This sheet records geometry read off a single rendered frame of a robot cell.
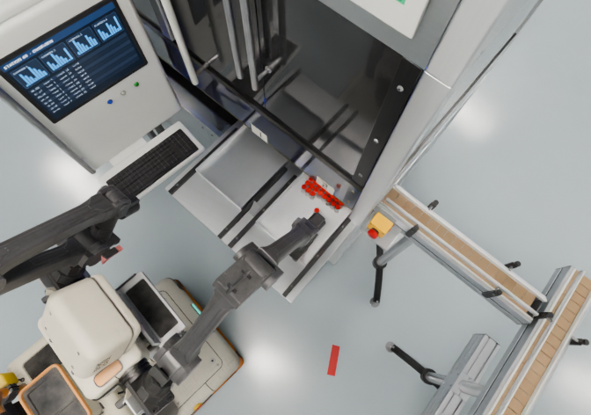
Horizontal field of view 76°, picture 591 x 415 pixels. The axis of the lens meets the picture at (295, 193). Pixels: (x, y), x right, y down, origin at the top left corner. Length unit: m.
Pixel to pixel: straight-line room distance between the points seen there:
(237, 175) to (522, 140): 2.18
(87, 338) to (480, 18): 1.02
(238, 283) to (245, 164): 0.86
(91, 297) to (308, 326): 1.48
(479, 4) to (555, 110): 2.83
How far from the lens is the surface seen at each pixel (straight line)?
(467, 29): 0.66
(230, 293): 0.84
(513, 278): 1.63
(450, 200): 2.72
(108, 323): 1.10
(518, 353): 1.64
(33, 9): 1.36
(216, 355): 2.11
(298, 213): 1.54
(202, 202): 1.60
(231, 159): 1.65
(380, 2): 0.71
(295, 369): 2.36
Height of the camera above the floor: 2.35
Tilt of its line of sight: 69 degrees down
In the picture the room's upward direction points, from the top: 3 degrees clockwise
